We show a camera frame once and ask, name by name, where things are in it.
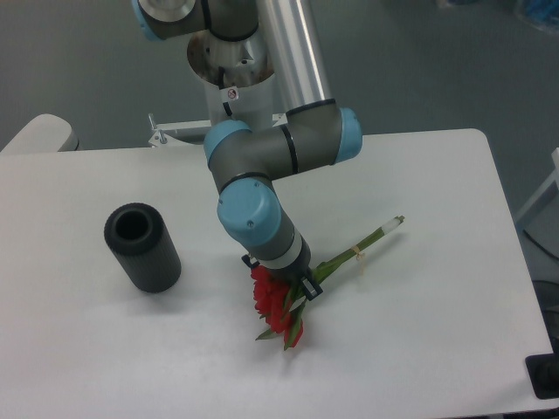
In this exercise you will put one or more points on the black box at table edge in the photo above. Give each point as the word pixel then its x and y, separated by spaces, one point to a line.
pixel 543 374

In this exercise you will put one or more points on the blue object top right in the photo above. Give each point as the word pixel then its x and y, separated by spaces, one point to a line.
pixel 541 14

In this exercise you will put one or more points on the white furniture at right edge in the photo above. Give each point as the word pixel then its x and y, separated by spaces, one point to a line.
pixel 536 203

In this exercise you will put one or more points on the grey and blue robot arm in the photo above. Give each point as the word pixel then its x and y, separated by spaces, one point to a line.
pixel 309 129

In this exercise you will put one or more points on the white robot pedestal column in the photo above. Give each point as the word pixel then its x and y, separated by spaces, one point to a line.
pixel 237 78

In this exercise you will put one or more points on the white metal base frame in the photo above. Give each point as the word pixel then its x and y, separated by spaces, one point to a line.
pixel 177 133

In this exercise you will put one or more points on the black ribbed cylindrical vase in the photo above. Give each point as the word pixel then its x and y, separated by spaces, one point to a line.
pixel 139 239

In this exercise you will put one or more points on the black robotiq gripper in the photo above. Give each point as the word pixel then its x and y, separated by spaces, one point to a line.
pixel 292 272

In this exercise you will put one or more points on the red tulip bouquet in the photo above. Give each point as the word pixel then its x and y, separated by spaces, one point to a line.
pixel 281 304

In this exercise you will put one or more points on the white chair armrest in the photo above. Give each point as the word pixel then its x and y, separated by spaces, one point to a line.
pixel 45 133

